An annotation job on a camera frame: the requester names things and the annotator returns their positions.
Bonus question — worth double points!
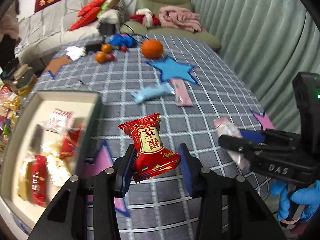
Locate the blue star paper cutout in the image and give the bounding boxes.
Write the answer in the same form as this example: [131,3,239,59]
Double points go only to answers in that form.
[146,56,199,86]

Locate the white crumpled tissue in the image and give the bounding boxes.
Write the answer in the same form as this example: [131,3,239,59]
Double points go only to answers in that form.
[66,46,86,61]

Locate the green armchair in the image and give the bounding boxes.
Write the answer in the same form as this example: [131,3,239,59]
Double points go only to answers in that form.
[120,0,221,51]

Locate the blue crumpled gloves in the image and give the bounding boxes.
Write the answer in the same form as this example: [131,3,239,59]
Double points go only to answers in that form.
[108,34,137,48]

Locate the small tangerine far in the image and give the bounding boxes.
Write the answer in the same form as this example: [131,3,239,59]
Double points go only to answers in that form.
[101,43,113,54]

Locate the crispy cranberry snack packet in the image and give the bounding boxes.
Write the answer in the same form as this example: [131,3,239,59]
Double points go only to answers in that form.
[42,108,74,134]

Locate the green patterned cushion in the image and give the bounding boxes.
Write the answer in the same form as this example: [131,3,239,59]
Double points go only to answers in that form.
[97,0,120,18]

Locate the brown star paper cutout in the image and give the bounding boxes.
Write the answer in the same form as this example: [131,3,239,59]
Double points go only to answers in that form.
[44,55,72,78]

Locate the small tangerine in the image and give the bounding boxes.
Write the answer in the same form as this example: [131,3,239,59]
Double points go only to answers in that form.
[94,51,107,64]
[101,43,113,54]

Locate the glass jar with lid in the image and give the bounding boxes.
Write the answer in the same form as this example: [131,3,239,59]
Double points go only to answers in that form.
[13,64,37,96]

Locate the red cushion upper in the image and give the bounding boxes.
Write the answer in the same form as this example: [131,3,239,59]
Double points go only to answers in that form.
[78,0,106,17]

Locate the person in pink sweater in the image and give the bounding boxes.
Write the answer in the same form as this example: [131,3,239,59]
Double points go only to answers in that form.
[0,0,20,70]

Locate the pink plain snack bar packet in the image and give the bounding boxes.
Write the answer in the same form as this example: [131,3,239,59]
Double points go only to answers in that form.
[170,79,193,107]

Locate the large orange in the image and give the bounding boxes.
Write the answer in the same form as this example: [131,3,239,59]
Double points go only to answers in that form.
[140,39,163,59]

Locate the pink cranberry packet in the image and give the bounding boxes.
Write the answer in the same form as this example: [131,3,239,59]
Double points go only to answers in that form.
[213,118,249,170]

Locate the right blue gloved hand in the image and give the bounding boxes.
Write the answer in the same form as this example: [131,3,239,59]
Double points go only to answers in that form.
[271,180,320,223]

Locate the green curtain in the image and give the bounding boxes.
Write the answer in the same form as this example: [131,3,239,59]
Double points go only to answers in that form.
[192,0,319,133]

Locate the pink folded blanket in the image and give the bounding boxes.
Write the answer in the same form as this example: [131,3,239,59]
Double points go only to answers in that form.
[158,5,202,34]

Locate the small tangerine near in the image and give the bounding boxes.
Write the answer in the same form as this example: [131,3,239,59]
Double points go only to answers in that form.
[94,51,107,64]

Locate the clear brown snack bar packet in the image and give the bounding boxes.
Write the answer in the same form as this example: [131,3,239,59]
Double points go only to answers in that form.
[28,124,43,155]

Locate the red crinkled snack packet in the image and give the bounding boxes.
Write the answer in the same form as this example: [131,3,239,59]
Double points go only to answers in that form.
[31,155,47,207]

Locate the checked grey tablecloth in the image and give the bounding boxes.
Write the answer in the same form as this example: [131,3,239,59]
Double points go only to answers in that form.
[35,35,272,239]

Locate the cherry tomato far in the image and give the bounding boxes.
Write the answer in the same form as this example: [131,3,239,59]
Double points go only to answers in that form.
[120,46,128,53]

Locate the pink star cutout right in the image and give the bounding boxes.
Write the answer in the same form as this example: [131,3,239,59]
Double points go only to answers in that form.
[251,110,274,131]

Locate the cherry tomato near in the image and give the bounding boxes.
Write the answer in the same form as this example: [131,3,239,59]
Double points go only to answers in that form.
[106,54,116,62]

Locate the white grey sofa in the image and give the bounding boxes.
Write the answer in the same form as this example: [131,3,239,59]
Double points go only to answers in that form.
[16,0,126,63]

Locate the light blue snack packet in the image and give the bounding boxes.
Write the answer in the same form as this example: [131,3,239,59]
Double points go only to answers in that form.
[131,82,175,104]

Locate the red Chinese candy packet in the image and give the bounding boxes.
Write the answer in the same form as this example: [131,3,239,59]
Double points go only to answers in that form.
[118,113,181,183]

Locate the pile of snack bags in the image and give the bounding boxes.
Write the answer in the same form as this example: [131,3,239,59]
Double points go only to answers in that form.
[0,57,38,156]

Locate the red white plush toy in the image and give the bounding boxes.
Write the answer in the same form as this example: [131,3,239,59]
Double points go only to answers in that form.
[129,8,161,29]

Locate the cherry tomato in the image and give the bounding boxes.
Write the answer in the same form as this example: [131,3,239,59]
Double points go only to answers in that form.
[106,54,116,62]
[120,46,128,53]

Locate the red cushion lower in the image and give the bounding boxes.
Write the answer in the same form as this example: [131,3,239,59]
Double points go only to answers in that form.
[68,7,100,31]

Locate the yellow pastry packet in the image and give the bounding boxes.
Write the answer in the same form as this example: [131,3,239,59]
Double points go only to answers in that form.
[46,154,71,187]

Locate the white shallow tray box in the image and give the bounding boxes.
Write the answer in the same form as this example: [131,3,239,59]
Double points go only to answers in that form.
[1,90,102,234]

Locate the pink star cutout near tray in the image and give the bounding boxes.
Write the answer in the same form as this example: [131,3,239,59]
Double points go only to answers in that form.
[82,140,130,218]

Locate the red cushion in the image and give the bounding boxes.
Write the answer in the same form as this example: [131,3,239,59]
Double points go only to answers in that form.
[68,7,100,31]
[78,0,106,17]

